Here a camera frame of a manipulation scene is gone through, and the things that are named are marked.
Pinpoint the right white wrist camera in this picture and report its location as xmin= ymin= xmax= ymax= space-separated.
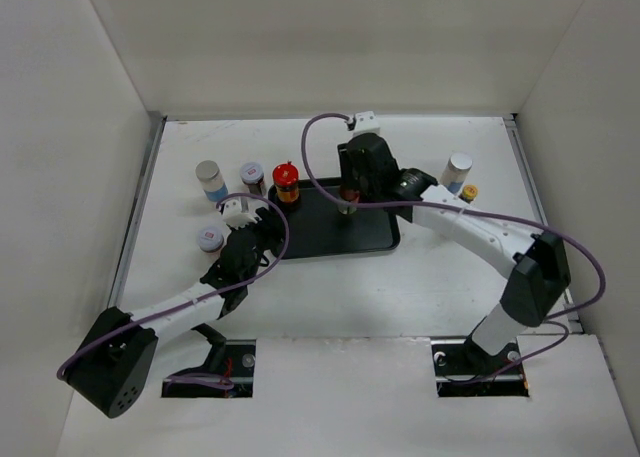
xmin=347 ymin=111 xmax=381 ymax=137

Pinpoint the red lid chili jar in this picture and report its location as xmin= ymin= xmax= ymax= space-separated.
xmin=272 ymin=161 xmax=300 ymax=210

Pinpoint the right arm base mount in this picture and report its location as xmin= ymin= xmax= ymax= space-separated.
xmin=431 ymin=339 xmax=529 ymax=398

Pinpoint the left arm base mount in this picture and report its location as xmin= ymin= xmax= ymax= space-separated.
xmin=161 ymin=324 xmax=257 ymax=399

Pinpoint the silver lid seasoning canister left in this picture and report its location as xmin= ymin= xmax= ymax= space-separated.
xmin=195 ymin=160 xmax=229 ymax=203

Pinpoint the yellow cap sauce bottle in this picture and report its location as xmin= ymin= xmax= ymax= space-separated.
xmin=337 ymin=178 xmax=360 ymax=215
xmin=459 ymin=185 xmax=478 ymax=203

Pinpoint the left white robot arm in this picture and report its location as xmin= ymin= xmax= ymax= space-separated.
xmin=57 ymin=208 xmax=290 ymax=419

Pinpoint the white lid dark jar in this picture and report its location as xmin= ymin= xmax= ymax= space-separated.
xmin=240 ymin=162 xmax=265 ymax=196

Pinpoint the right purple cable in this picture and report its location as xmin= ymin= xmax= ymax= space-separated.
xmin=300 ymin=111 xmax=607 ymax=384

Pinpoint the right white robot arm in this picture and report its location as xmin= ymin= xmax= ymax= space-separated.
xmin=337 ymin=133 xmax=571 ymax=373

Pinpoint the black plastic tray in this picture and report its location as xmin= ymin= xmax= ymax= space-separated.
xmin=284 ymin=180 xmax=401 ymax=260

